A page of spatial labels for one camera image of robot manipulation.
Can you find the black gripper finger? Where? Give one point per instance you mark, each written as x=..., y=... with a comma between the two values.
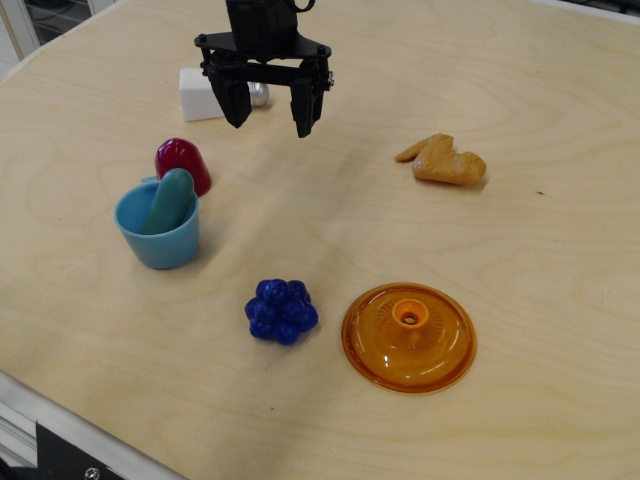
x=307, y=94
x=230, y=89

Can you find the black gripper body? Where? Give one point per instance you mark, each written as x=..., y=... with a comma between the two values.
x=264, y=46

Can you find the green toy cucumber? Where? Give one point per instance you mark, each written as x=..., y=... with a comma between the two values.
x=170, y=203

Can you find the light blue plastic cup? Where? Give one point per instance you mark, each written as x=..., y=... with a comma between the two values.
x=166, y=250

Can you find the white salt shaker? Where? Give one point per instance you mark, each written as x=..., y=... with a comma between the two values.
x=199, y=102

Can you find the dark red toy dome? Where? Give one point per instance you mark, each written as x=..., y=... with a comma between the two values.
x=181, y=153

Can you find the toy fried chicken wing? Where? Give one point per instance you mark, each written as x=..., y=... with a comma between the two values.
x=435, y=159

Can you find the blue toy grape cluster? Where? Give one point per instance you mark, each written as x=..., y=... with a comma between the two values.
x=281, y=311

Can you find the orange transparent pot lid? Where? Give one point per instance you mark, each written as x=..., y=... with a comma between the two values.
x=408, y=338

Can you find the aluminium table frame rail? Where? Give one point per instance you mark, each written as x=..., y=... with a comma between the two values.
x=22, y=408

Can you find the black corner bracket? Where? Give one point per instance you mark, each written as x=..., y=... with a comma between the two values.
x=60, y=459

